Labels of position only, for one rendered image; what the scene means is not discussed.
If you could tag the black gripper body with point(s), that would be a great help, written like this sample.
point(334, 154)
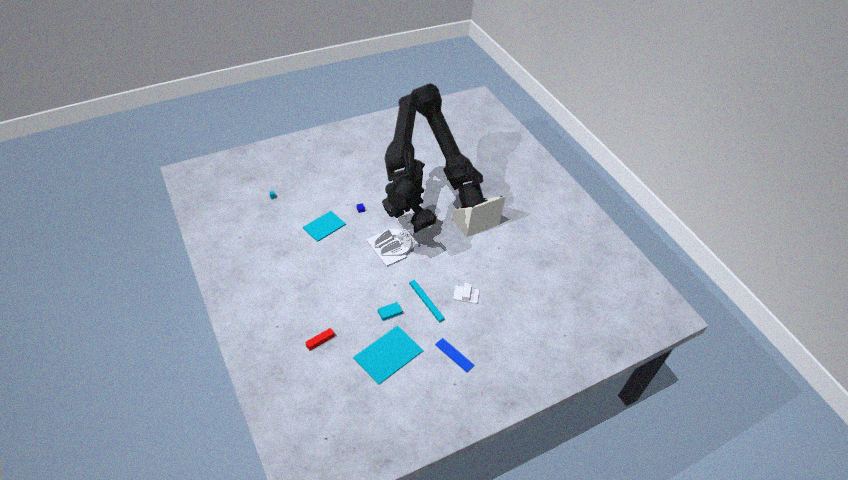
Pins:
point(422, 218)

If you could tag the small teal block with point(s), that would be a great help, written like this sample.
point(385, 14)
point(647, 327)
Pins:
point(389, 311)

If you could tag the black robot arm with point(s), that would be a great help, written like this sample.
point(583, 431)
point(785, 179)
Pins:
point(400, 154)

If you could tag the red rectangular block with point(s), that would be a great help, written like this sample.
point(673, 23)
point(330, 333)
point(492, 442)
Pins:
point(320, 339)

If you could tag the cyan flat rectangular plate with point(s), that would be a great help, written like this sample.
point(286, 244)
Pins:
point(386, 355)
point(324, 225)

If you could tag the blue flat bar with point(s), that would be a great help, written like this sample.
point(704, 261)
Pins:
point(455, 355)

